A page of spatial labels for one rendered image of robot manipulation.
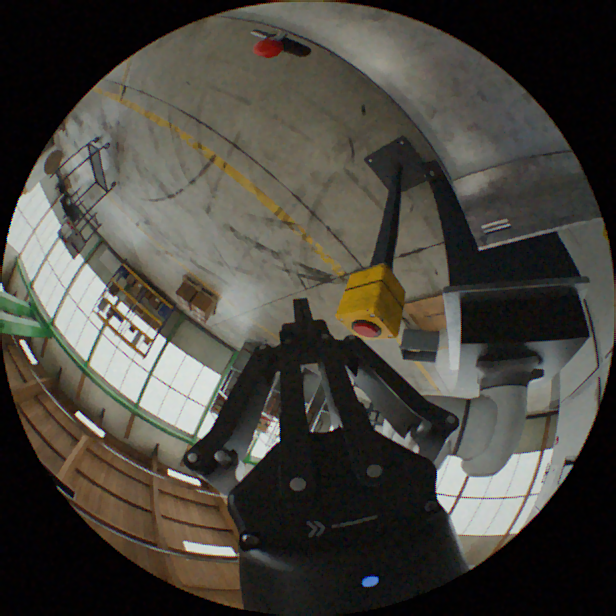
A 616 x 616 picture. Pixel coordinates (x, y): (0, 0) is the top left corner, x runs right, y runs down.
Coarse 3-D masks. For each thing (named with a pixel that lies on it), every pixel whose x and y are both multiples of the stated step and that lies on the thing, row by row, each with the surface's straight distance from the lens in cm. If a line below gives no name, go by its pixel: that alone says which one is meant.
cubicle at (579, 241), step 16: (592, 224) 104; (576, 240) 123; (592, 240) 107; (608, 240) 96; (576, 256) 127; (592, 256) 110; (608, 256) 98; (592, 272) 113; (608, 272) 100; (592, 288) 116; (608, 288) 102; (592, 304) 118; (608, 304) 104; (608, 320) 105; (608, 336) 106; (608, 352) 106; (608, 368) 106
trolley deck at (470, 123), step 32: (320, 0) 26; (288, 32) 25; (320, 32) 24; (352, 32) 23; (384, 32) 23; (416, 32) 23; (352, 64) 21; (384, 64) 21; (416, 64) 21; (448, 64) 22; (480, 64) 24; (416, 96) 21; (448, 96) 21; (480, 96) 22; (512, 96) 24; (416, 128) 20; (448, 128) 21; (480, 128) 22; (512, 128) 23; (544, 128) 26; (448, 160) 21; (480, 160) 22; (512, 160) 23
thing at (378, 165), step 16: (400, 144) 105; (368, 160) 109; (384, 160) 107; (400, 160) 107; (416, 160) 107; (384, 176) 110; (400, 176) 88; (416, 176) 109; (400, 192) 74; (400, 208) 63; (384, 224) 50; (384, 240) 44; (384, 256) 39
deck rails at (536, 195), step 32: (544, 160) 25; (576, 160) 29; (480, 192) 22; (512, 192) 24; (544, 192) 24; (576, 192) 26; (480, 224) 20; (512, 224) 19; (544, 224) 19; (576, 224) 21
